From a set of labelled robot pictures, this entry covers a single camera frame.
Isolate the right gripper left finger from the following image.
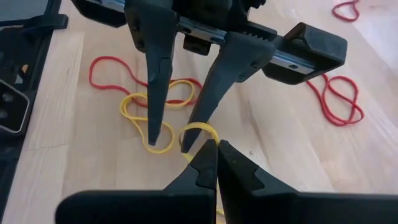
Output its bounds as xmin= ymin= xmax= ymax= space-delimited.
xmin=55 ymin=139 xmax=218 ymax=224

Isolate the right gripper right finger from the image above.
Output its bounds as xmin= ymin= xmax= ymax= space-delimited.
xmin=217 ymin=139 xmax=398 ymax=224

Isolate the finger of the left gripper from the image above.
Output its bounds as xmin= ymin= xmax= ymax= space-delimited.
xmin=124 ymin=0 xmax=180 ymax=146
xmin=181 ymin=32 xmax=276 ymax=153

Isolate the red rubber band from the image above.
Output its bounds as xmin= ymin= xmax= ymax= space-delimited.
xmin=331 ymin=0 xmax=361 ymax=23
xmin=89 ymin=55 xmax=203 ymax=108
xmin=306 ymin=73 xmax=365 ymax=127

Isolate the yellow rubber band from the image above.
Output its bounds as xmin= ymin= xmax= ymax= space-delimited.
xmin=119 ymin=79 xmax=224 ymax=218

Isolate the black camera with silver rim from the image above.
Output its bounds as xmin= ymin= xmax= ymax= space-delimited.
xmin=0 ymin=79 xmax=31 ymax=138

